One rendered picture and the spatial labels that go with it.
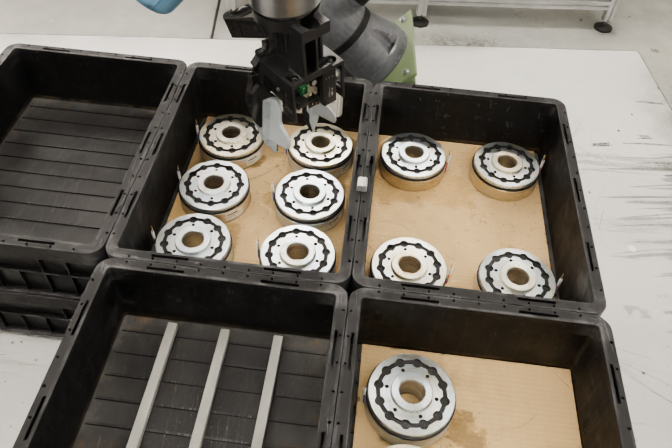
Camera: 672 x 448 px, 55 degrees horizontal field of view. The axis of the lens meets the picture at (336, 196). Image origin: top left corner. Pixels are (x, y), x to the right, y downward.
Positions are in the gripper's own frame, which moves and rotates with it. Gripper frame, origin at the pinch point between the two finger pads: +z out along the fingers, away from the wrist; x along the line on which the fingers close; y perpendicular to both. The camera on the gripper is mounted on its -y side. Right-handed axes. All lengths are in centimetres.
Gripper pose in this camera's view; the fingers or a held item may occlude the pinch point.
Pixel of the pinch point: (289, 130)
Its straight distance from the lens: 83.0
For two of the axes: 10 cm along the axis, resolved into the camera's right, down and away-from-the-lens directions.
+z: 0.2, 6.4, 7.7
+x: 7.8, -4.9, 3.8
